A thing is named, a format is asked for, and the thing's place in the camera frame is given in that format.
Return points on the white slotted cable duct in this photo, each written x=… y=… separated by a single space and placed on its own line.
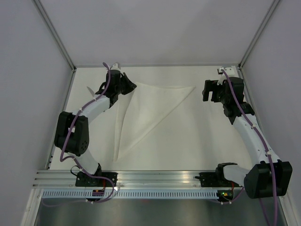
x=132 y=194

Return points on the left aluminium frame post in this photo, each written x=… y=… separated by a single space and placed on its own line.
x=55 y=36

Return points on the aluminium front rail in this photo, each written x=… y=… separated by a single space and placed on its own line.
x=126 y=179

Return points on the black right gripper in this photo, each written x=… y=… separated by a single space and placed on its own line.
x=211 y=85

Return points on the green handled knife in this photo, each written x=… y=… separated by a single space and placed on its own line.
x=91 y=91

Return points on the right aluminium frame post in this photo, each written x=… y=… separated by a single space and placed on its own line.
x=274 y=5

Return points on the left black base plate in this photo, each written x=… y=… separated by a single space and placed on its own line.
x=109 y=178

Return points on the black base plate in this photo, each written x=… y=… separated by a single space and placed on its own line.
x=109 y=178
x=214 y=179

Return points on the white cloth napkin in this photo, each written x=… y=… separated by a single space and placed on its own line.
x=140 y=111

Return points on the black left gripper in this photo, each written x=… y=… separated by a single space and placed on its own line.
x=130 y=86

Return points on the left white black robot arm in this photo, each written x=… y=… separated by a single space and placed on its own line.
x=72 y=130

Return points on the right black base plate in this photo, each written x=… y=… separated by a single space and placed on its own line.
x=214 y=179

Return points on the aluminium frame post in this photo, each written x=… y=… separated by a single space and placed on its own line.
x=55 y=36
x=274 y=5

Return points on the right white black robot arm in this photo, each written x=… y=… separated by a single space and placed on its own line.
x=269 y=176

